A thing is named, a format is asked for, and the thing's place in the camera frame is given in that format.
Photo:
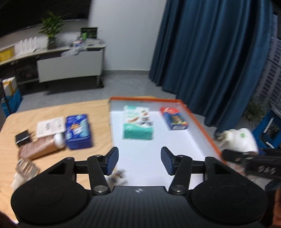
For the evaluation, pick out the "white mosquito repellent plug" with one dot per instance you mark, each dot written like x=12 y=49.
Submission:
x=241 y=140

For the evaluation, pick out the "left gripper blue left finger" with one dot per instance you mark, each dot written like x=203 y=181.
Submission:
x=111 y=159

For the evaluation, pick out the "yellow box on cabinet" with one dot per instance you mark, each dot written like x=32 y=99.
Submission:
x=7 y=53

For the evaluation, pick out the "black usb charger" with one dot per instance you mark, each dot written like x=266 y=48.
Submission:
x=22 y=138

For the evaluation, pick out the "blue bag with boxes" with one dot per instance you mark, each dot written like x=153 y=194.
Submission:
x=12 y=100

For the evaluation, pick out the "brown cosmetic tube white cap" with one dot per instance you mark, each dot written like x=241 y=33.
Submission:
x=42 y=147

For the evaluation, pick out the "white flat product box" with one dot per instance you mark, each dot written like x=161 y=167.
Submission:
x=50 y=127

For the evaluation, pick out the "dark blue curtain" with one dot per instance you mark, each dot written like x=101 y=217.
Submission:
x=210 y=54

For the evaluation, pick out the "white tv cabinet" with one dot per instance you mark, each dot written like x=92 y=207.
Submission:
x=49 y=65

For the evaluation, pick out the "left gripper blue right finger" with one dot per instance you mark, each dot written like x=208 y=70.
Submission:
x=169 y=161

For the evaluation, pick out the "potted plant on cabinet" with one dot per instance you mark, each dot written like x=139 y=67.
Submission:
x=51 y=26

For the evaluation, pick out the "clear glass refill bottle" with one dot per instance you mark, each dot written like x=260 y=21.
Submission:
x=25 y=171

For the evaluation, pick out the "red tiger playing card box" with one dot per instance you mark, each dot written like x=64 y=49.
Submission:
x=173 y=118

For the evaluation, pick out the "green bandage box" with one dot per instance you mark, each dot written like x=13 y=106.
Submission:
x=137 y=123

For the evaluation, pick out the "black wall television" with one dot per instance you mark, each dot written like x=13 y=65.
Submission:
x=18 y=15

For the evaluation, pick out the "black green display box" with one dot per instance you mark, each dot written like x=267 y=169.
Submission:
x=90 y=32

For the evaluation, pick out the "white wifi router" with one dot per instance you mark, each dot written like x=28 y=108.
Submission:
x=27 y=46

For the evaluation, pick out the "blue tin box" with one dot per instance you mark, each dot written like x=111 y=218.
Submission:
x=78 y=134

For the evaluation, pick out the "person's right hand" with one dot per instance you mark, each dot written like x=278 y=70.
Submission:
x=276 y=221

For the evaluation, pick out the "orange white cardboard tray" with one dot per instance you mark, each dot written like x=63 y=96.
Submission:
x=141 y=159

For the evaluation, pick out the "small floor plant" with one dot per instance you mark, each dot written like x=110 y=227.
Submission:
x=255 y=111

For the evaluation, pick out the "blue stool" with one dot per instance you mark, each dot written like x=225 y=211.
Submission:
x=267 y=137

